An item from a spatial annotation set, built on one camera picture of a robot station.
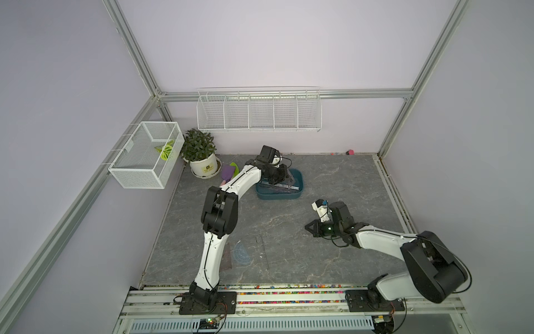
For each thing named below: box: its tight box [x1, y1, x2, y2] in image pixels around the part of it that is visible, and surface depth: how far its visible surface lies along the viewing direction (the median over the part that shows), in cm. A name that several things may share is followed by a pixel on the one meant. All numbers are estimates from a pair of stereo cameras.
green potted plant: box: [180, 128, 217, 164], surface depth 101 cm
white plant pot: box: [182, 153, 218, 177], surface depth 107 cm
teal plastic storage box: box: [255, 168, 304, 200], surface depth 107 cm
